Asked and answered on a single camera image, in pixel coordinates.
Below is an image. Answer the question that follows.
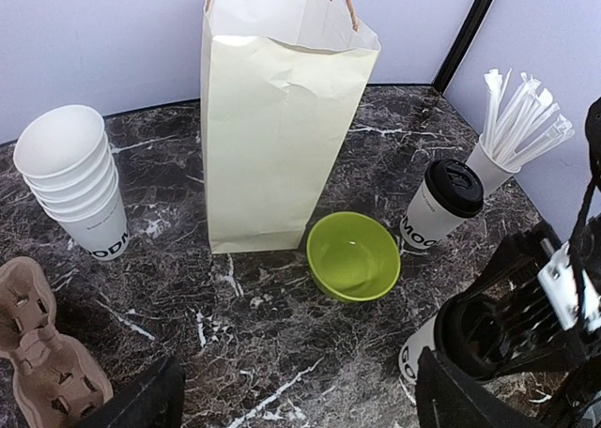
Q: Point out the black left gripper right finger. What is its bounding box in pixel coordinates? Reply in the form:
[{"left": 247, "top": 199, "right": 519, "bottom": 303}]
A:
[{"left": 416, "top": 347, "right": 542, "bottom": 428}]

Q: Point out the white paper coffee cup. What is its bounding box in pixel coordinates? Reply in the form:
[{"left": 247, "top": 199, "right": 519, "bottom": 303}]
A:
[
  {"left": 399, "top": 180, "right": 466, "bottom": 251},
  {"left": 398, "top": 315, "right": 440, "bottom": 385}
]

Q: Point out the lime green bowl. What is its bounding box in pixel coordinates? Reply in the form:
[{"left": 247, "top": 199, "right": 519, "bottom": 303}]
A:
[{"left": 306, "top": 211, "right": 401, "bottom": 303}]

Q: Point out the bundle of wrapped white straws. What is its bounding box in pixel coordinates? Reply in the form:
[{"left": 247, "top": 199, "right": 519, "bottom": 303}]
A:
[{"left": 479, "top": 69, "right": 575, "bottom": 174}]

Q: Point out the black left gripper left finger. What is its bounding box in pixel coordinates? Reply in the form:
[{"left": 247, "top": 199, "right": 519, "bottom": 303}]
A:
[{"left": 75, "top": 356, "right": 186, "bottom": 427}]

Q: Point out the cream paper bag with handles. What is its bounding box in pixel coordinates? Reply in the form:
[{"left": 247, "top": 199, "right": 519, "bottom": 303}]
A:
[{"left": 200, "top": 0, "right": 381, "bottom": 254}]

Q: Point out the black plastic cup lid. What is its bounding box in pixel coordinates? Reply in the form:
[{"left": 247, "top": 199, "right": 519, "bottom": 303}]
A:
[{"left": 424, "top": 159, "right": 484, "bottom": 219}]

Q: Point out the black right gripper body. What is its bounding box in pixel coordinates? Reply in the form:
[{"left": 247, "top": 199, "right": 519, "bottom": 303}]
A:
[{"left": 467, "top": 221, "right": 600, "bottom": 376}]

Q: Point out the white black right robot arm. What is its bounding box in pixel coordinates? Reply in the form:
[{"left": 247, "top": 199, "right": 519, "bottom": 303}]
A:
[{"left": 452, "top": 101, "right": 600, "bottom": 381}]

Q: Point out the brown cardboard cup carrier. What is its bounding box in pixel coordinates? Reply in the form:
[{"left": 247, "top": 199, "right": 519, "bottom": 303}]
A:
[{"left": 1, "top": 256, "right": 114, "bottom": 427}]

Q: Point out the stack of white paper cups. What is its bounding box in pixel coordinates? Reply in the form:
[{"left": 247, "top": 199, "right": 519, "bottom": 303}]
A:
[{"left": 13, "top": 104, "right": 131, "bottom": 262}]

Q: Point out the white cup holding straws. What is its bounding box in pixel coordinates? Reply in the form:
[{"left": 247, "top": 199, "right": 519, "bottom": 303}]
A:
[{"left": 466, "top": 134, "right": 521, "bottom": 199}]

